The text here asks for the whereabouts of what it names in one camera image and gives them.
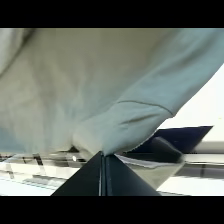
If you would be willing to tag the dark brown shirt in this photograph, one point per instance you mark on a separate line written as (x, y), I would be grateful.
(83, 83)

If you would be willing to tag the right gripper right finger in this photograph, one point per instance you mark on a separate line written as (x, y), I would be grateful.
(125, 181)

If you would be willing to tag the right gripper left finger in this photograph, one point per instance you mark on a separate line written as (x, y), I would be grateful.
(86, 181)

